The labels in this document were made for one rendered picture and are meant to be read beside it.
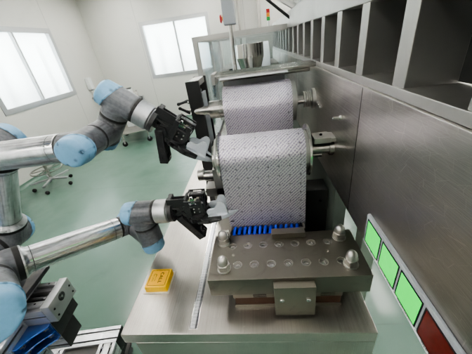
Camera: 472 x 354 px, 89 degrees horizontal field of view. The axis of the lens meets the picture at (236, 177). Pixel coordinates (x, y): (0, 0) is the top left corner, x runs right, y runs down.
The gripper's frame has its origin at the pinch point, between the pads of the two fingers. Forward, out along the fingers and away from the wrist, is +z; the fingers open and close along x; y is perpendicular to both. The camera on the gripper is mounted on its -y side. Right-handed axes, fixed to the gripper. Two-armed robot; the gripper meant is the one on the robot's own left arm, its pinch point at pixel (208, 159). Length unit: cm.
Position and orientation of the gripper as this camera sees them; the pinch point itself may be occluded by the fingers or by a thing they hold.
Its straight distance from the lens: 75.9
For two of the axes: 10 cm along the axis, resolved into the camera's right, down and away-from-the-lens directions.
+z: 8.5, 4.8, 2.2
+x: 0.5, -5.0, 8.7
